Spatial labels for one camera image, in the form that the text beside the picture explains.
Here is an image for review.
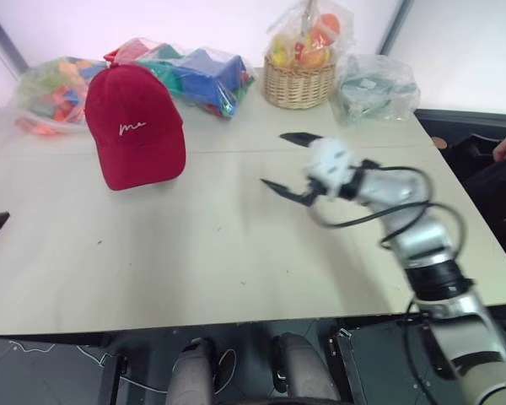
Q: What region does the black table frame leg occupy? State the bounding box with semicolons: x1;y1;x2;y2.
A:
97;353;128;405
327;323;389;405

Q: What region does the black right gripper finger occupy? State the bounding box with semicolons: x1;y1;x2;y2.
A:
259;178;317;208
279;132;326;150

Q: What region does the clear bag of blue green blocks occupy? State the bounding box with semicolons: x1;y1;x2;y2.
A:
103;37;257;121

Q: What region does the wicker basket of wrapped fruit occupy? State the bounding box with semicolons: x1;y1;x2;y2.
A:
262;0;358;111

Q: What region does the bystander dark clothed body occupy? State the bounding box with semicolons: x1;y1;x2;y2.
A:
445;132;506;279

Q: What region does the white floor cable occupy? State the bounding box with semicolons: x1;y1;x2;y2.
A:
8;339;110;369

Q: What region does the grey rounded robot leg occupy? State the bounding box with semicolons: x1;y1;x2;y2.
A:
271;332;342;405
166;337;217;405

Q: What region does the dark window frame post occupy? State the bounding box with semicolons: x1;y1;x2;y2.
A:
0;0;30;79
377;0;418;56

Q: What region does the clear bag of pale blue items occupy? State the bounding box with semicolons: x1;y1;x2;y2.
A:
331;53;422;127

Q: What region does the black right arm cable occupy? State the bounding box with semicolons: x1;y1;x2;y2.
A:
307;161;467;254

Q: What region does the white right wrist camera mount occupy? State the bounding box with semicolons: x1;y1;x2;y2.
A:
302;136;360;200

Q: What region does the clear bag of orange green toys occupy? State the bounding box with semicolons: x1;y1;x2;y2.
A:
13;57;110;138

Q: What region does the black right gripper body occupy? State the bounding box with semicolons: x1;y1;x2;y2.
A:
306;178;331;203

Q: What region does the red baseball cap white script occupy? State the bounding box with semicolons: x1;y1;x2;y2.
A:
84;62;187;192

